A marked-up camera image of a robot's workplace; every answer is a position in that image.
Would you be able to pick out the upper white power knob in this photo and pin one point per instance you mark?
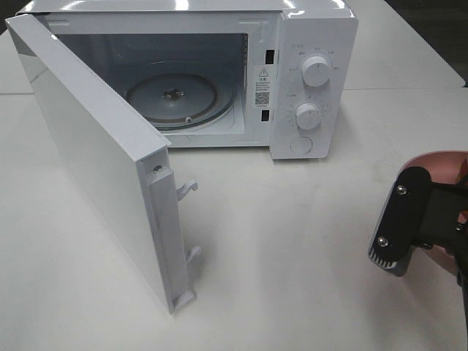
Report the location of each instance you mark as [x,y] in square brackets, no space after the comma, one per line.
[316,70]

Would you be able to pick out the round white door button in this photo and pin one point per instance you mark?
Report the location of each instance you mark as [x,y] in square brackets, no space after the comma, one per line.
[301,145]

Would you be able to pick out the white microwave oven body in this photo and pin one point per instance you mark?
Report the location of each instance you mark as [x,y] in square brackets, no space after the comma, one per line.
[257,47]

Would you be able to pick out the pink round plate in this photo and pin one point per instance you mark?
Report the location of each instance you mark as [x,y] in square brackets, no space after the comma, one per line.
[445,167]

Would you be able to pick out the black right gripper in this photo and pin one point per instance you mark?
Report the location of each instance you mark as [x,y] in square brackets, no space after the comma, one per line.
[445,223]

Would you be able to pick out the lower white timer knob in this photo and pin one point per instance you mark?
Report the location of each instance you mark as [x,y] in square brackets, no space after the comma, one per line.
[308,116]

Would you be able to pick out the glass microwave turntable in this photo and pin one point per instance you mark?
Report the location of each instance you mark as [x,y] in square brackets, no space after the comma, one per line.
[180,101]

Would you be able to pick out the white microwave door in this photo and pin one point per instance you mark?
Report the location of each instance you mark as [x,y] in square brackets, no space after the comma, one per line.
[118,159]

